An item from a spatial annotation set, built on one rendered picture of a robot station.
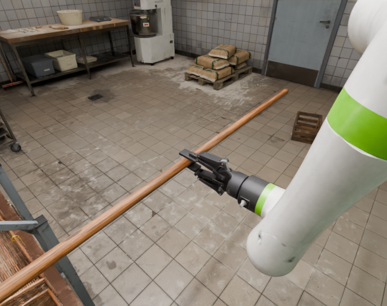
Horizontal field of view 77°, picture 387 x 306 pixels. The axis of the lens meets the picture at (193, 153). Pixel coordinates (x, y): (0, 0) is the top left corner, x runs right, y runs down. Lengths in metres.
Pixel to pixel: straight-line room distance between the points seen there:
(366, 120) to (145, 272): 1.73
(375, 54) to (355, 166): 0.13
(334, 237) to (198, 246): 1.07
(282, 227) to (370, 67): 0.28
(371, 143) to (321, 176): 0.08
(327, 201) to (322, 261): 1.73
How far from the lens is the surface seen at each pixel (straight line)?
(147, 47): 5.73
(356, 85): 0.34
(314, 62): 4.96
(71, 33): 5.10
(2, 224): 1.00
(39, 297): 1.15
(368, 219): 2.57
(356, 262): 2.23
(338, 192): 0.39
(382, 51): 0.33
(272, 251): 0.51
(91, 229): 0.62
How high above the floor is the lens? 1.66
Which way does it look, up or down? 37 degrees down
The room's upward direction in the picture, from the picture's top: straight up
